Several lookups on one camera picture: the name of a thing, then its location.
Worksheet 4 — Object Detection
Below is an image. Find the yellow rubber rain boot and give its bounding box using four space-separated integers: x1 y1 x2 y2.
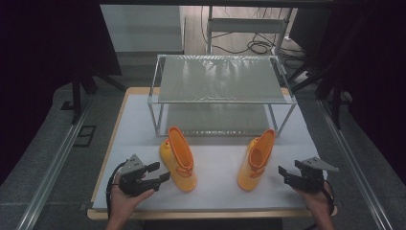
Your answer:
237 128 277 193
159 126 198 194

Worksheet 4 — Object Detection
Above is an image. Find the two-tier metal shoe rack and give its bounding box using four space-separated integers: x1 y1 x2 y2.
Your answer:
147 54 299 139

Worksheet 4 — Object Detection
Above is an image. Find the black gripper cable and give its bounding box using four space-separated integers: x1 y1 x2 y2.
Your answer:
105 160 128 219
320 179 336 217

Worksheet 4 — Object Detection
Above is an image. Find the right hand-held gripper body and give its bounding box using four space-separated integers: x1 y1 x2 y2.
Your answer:
284 155 340 195

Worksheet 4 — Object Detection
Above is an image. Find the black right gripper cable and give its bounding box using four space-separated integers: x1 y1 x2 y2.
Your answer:
320 179 336 217

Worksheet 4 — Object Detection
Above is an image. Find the dark monitor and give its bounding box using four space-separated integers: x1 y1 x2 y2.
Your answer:
288 7 334 56

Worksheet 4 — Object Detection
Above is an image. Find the white panel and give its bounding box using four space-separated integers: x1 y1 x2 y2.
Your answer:
100 4 187 54

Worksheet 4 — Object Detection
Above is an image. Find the wooden table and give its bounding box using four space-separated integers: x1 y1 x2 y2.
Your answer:
86 86 339 221

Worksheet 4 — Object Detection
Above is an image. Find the black stand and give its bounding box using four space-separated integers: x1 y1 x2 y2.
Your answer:
286 44 355 130
59 54 126 127

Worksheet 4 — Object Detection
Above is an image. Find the aluminium rail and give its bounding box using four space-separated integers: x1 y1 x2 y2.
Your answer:
318 99 395 230
16 95 94 230

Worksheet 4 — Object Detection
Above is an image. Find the white table mat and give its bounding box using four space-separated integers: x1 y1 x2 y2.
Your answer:
91 93 321 213

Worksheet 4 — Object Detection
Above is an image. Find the black floor plate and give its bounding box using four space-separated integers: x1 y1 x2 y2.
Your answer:
73 125 98 149

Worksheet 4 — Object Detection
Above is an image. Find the person's right hand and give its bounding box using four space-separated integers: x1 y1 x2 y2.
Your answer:
294 181 337 219

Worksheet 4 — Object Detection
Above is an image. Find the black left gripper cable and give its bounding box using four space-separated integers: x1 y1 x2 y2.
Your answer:
105 160 128 219

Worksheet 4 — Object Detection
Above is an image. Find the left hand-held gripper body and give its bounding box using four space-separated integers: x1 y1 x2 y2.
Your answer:
118 153 161 197

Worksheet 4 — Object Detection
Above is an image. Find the person's left hand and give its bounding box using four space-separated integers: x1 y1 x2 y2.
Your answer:
109 172 156 222

